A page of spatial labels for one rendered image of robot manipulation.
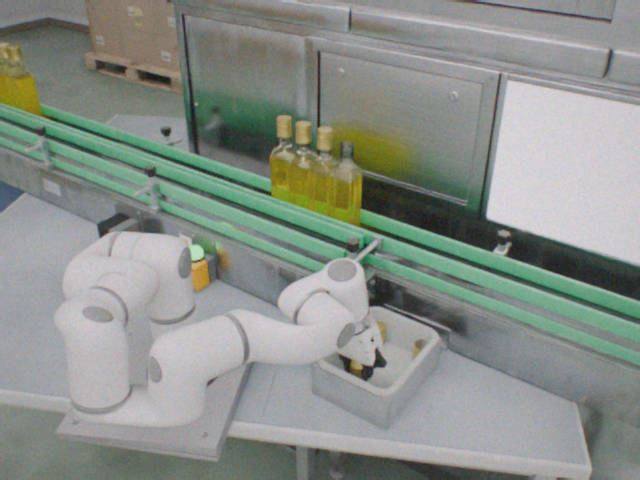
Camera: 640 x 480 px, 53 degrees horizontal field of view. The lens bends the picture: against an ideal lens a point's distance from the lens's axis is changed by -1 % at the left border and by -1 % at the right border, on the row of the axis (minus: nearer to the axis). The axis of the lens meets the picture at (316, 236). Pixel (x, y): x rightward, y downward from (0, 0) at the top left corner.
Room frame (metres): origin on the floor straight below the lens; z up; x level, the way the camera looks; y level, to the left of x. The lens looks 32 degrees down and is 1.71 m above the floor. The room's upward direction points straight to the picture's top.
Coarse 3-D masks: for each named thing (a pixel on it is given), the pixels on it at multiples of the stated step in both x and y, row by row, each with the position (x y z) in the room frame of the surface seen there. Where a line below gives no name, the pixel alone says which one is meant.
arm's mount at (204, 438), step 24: (144, 336) 1.10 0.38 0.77; (144, 360) 1.02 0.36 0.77; (144, 384) 0.95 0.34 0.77; (216, 384) 0.94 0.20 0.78; (240, 384) 0.94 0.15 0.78; (216, 408) 0.87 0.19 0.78; (72, 432) 0.83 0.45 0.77; (96, 432) 0.82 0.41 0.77; (120, 432) 0.82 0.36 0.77; (144, 432) 0.82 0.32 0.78; (168, 432) 0.82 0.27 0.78; (192, 432) 0.82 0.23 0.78; (216, 432) 0.81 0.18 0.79; (192, 456) 0.78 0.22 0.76; (216, 456) 0.78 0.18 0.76
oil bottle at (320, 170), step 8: (312, 160) 1.34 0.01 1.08; (320, 160) 1.32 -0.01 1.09; (328, 160) 1.32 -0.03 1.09; (336, 160) 1.34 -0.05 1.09; (312, 168) 1.32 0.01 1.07; (320, 168) 1.31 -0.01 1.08; (328, 168) 1.31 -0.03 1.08; (312, 176) 1.32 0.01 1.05; (320, 176) 1.31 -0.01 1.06; (328, 176) 1.30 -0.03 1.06; (312, 184) 1.32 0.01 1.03; (320, 184) 1.31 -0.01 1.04; (328, 184) 1.30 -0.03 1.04; (312, 192) 1.32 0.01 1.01; (320, 192) 1.31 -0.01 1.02; (328, 192) 1.30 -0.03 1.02; (312, 200) 1.32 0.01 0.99; (320, 200) 1.31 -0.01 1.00; (328, 200) 1.30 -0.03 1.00; (312, 208) 1.32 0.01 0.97; (320, 208) 1.31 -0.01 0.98; (328, 208) 1.30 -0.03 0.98
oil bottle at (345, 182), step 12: (336, 168) 1.29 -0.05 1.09; (348, 168) 1.28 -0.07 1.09; (336, 180) 1.28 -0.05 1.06; (348, 180) 1.27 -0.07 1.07; (360, 180) 1.30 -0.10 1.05; (336, 192) 1.28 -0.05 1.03; (348, 192) 1.27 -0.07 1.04; (360, 192) 1.30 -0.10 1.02; (336, 204) 1.28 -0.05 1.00; (348, 204) 1.27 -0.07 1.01; (360, 204) 1.30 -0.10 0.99; (336, 216) 1.28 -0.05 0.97; (348, 216) 1.27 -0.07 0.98
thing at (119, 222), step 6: (114, 216) 1.52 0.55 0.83; (120, 216) 1.52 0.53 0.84; (126, 216) 1.52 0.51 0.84; (102, 222) 1.49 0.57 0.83; (108, 222) 1.49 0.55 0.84; (114, 222) 1.49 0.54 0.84; (120, 222) 1.49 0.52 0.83; (126, 222) 1.49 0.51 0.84; (132, 222) 1.49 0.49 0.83; (102, 228) 1.46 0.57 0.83; (108, 228) 1.46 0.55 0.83; (114, 228) 1.46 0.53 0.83; (120, 228) 1.46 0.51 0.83; (126, 228) 1.46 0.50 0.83; (132, 228) 1.48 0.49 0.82; (138, 228) 1.49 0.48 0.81; (102, 234) 1.47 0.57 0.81
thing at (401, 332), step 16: (384, 320) 1.09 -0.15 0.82; (400, 320) 1.07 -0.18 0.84; (400, 336) 1.07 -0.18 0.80; (416, 336) 1.05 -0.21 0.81; (432, 336) 1.02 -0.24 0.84; (336, 352) 0.99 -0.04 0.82; (384, 352) 1.05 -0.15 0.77; (400, 352) 1.05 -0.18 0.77; (336, 368) 0.92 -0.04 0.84; (384, 368) 1.00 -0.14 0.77; (400, 368) 1.00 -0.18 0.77; (368, 384) 0.88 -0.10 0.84; (384, 384) 0.95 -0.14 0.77; (400, 384) 0.88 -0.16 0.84
